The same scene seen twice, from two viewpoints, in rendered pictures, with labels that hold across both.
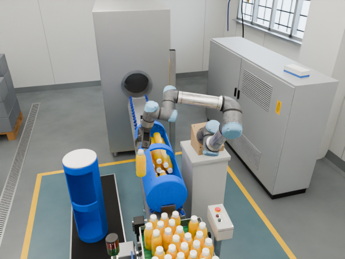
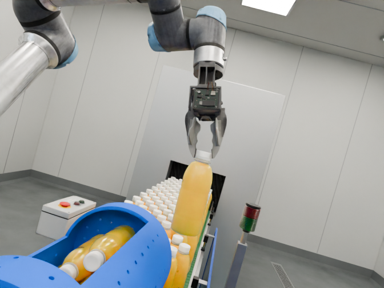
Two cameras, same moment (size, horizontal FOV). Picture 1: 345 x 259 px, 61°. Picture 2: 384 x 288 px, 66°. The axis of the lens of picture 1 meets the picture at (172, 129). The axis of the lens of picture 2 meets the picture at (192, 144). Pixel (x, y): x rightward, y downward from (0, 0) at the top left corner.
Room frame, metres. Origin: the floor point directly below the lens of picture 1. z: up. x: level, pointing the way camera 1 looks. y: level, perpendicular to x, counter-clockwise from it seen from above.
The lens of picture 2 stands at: (2.23, 0.39, 1.45)
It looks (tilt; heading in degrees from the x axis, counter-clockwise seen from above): 1 degrees down; 198
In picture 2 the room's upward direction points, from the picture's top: 16 degrees clockwise
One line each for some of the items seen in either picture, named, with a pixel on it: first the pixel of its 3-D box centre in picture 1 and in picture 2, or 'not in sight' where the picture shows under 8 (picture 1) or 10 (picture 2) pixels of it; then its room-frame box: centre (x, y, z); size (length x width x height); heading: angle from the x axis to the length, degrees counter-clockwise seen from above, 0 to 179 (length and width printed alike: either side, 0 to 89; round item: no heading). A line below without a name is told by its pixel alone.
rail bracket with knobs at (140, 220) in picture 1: (139, 225); not in sight; (1.39, 0.22, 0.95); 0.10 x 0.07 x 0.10; 101
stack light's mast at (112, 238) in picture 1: (113, 248); (248, 223); (1.02, 0.31, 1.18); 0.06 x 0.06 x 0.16
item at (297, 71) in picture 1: (296, 71); not in sight; (2.97, -1.29, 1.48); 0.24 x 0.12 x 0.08; 23
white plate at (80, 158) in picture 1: (79, 158); not in sight; (2.05, 0.78, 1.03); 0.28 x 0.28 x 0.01
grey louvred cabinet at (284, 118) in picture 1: (251, 106); not in sight; (3.75, -1.11, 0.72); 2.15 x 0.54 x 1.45; 15
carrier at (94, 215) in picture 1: (87, 198); not in sight; (2.05, 0.78, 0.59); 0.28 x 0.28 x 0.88
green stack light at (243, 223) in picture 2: (113, 247); (248, 222); (1.02, 0.31, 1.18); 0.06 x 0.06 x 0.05
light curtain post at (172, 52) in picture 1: (172, 124); not in sight; (3.00, 0.00, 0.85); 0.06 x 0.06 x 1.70; 11
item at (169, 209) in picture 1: (168, 211); not in sight; (1.47, 0.03, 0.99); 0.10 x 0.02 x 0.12; 101
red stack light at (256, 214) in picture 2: (112, 241); (251, 211); (1.02, 0.31, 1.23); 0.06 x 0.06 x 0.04
